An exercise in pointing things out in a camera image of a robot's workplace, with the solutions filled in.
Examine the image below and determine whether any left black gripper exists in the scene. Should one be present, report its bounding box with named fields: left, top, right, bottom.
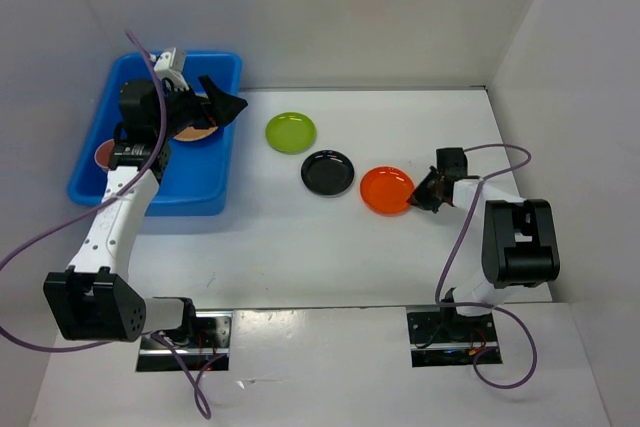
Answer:
left=154, top=75, right=248, bottom=140

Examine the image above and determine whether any orange-brown woven round tray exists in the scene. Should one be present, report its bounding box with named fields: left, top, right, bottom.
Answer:
left=173, top=126, right=218, bottom=143

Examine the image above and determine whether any orange plastic plate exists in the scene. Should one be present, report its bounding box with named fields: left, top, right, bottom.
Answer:
left=359, top=166, right=414, bottom=216

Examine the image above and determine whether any pink plastic cup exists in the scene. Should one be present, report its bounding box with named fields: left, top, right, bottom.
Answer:
left=94, top=139, right=115, bottom=172

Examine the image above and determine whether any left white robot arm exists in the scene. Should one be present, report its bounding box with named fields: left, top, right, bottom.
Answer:
left=43, top=75, right=247, bottom=342

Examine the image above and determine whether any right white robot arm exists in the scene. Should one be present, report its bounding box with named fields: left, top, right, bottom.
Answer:
left=409, top=145, right=560, bottom=340

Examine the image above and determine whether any blue plastic bin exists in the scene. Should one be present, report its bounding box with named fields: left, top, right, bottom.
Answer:
left=67, top=50, right=242, bottom=216

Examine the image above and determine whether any green plastic plate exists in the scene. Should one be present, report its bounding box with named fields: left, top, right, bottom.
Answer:
left=265, top=112, right=317, bottom=154

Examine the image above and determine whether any black plastic plate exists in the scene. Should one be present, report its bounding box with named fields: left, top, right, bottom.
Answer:
left=300, top=150, right=355, bottom=197

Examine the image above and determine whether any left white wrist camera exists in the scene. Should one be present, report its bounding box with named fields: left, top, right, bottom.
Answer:
left=150, top=47, right=186, bottom=82

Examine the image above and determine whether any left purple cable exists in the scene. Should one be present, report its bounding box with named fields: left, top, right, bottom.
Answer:
left=0, top=29, right=226, bottom=421

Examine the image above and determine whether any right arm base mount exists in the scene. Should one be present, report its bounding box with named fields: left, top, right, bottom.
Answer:
left=406, top=306, right=502, bottom=368

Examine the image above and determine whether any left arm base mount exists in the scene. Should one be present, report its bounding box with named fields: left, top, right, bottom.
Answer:
left=135, top=310, right=233, bottom=373

